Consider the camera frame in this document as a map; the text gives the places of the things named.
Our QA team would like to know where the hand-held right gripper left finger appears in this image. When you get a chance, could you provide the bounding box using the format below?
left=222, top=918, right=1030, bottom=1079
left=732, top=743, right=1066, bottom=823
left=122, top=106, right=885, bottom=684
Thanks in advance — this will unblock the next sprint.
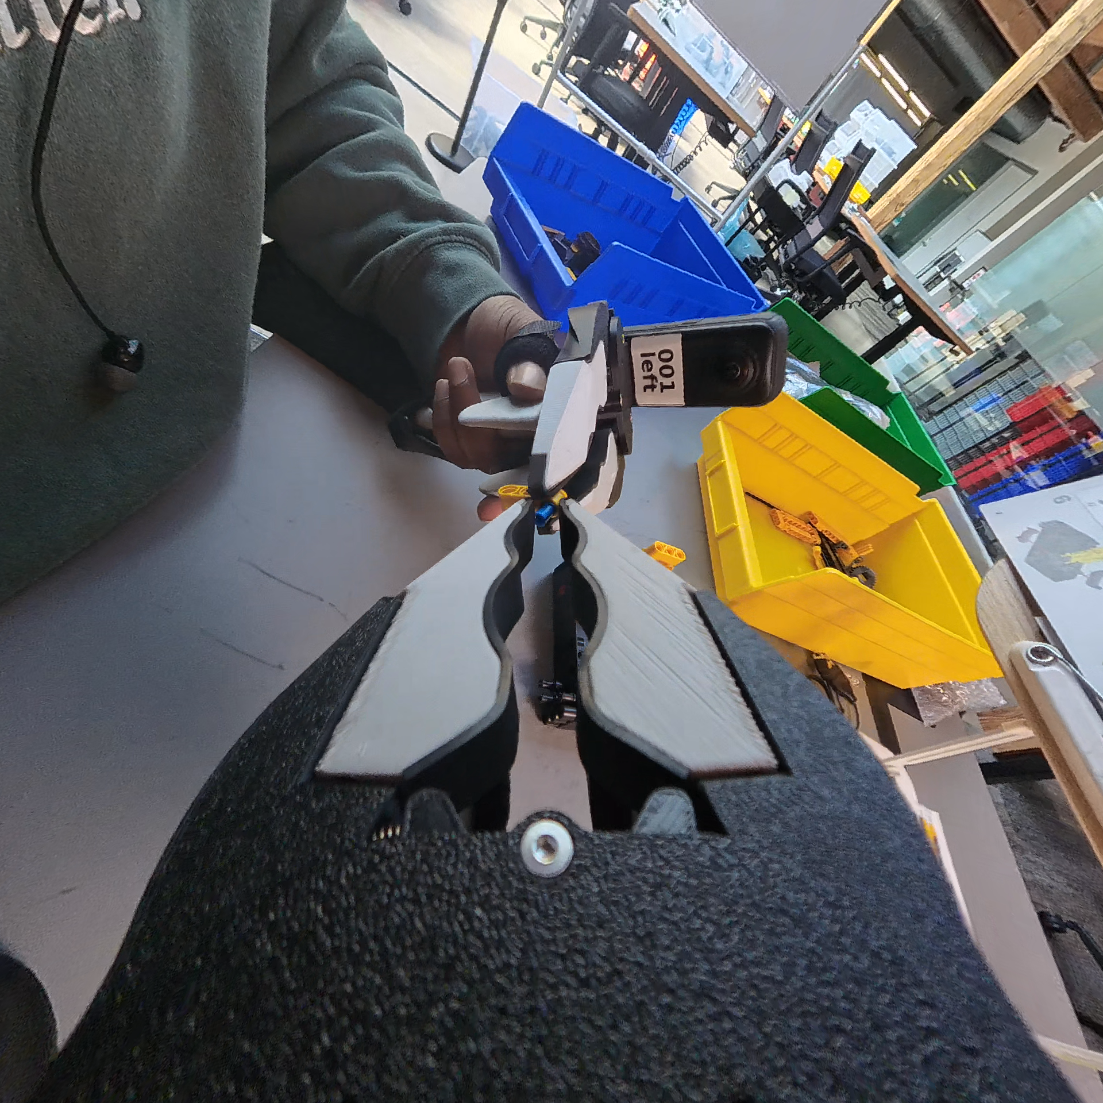
left=314, top=503, right=532, bottom=786

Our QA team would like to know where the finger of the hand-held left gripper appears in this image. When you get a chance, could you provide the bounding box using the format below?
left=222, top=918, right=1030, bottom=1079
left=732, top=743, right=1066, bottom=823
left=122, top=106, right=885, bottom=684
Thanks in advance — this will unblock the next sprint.
left=531, top=314, right=611, bottom=507
left=592, top=419, right=628, bottom=511

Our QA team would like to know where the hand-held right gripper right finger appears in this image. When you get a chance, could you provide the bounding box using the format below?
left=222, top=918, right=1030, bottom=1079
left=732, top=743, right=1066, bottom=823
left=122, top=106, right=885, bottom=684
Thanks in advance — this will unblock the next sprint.
left=561, top=500, right=786, bottom=782

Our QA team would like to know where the black lego model yellow beam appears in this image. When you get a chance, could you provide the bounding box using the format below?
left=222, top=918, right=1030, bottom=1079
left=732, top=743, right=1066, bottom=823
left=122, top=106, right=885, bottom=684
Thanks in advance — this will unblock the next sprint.
left=531, top=510, right=688, bottom=727

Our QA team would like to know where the yellow storage bin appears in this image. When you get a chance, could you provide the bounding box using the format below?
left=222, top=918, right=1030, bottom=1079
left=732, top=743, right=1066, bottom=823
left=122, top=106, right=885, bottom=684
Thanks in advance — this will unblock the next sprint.
left=697, top=392, right=1007, bottom=691

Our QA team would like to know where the person's left forearm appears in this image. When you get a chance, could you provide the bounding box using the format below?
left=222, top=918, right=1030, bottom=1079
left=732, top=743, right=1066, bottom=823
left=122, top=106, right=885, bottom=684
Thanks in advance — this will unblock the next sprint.
left=256, top=0, right=522, bottom=373

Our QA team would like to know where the heap of yellow lego parts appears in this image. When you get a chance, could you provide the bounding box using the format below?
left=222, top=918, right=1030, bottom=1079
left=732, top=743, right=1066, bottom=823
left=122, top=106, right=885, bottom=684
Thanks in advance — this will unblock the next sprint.
left=765, top=500, right=884, bottom=580

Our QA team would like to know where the open lego instruction manual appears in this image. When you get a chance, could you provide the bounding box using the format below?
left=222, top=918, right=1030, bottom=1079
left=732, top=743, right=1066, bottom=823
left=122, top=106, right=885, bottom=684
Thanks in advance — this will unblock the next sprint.
left=1000, top=478, right=1103, bottom=691

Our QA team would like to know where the person's left hand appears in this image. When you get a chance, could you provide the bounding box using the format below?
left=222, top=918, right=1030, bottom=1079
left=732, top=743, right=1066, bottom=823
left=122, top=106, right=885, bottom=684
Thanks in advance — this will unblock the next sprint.
left=427, top=293, right=562, bottom=522

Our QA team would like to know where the green storage bin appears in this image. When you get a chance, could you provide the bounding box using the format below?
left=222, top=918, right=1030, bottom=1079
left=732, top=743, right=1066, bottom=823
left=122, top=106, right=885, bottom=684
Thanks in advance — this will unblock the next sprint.
left=766, top=296, right=955, bottom=494

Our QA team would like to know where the black office chair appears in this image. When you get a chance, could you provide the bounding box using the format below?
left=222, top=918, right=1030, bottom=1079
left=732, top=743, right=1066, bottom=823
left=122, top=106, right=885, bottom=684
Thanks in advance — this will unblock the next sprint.
left=755, top=138, right=881, bottom=303

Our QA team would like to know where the blue storage bin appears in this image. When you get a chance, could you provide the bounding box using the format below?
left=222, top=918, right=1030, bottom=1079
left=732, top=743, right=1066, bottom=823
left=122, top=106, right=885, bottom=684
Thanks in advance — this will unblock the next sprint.
left=482, top=100, right=770, bottom=332

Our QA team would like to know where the wooden office desk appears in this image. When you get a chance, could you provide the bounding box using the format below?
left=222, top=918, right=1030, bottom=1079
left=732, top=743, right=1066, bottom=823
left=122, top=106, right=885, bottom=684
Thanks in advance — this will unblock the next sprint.
left=845, top=207, right=977, bottom=356

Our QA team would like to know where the stack of coloured small bins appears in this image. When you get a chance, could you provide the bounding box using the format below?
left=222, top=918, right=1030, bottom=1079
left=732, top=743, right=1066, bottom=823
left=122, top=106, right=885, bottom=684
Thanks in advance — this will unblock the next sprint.
left=954, top=381, right=1103, bottom=511

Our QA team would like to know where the black floor stand pole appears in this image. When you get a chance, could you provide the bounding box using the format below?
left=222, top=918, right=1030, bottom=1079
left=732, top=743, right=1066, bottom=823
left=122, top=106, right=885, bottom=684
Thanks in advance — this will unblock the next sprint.
left=427, top=0, right=515, bottom=173

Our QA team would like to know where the white document stand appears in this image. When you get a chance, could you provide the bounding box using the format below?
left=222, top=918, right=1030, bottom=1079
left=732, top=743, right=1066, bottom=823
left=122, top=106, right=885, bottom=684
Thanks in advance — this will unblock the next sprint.
left=1009, top=638, right=1103, bottom=863

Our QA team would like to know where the black earphone with cable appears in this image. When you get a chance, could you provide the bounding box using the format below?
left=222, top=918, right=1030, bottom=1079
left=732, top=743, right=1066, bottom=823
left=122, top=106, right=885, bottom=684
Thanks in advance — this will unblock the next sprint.
left=30, top=0, right=150, bottom=393

